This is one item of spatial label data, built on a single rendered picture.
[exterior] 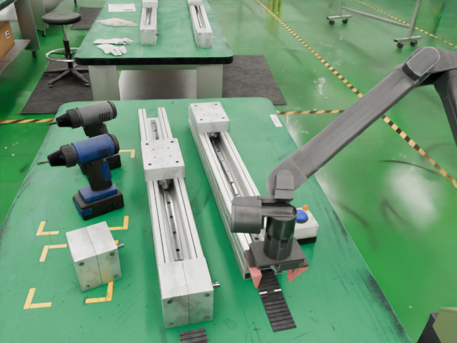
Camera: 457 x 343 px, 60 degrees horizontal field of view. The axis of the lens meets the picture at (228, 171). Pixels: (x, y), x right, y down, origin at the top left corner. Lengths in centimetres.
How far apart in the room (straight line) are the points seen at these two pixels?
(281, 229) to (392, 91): 36
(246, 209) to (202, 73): 183
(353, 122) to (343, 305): 40
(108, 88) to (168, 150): 145
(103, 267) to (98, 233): 8
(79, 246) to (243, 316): 38
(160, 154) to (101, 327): 49
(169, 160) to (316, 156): 48
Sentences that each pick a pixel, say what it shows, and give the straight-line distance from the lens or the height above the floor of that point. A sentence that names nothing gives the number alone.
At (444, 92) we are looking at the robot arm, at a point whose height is 119.
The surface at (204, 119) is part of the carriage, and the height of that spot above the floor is 90.
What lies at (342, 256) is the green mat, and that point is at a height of 78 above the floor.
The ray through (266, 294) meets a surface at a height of 78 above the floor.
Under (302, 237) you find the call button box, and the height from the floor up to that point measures 81.
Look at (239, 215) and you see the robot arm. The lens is 74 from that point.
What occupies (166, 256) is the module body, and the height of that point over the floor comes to 86.
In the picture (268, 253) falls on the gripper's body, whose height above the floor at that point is 93.
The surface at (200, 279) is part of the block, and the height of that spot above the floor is 87.
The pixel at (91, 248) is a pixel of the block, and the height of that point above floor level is 87.
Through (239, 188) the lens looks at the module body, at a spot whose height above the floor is 82.
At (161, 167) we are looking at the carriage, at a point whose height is 90.
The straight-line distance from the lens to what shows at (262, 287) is 93.
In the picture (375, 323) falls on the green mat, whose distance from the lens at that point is 94.
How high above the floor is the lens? 149
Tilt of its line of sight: 33 degrees down
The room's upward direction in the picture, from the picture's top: 3 degrees clockwise
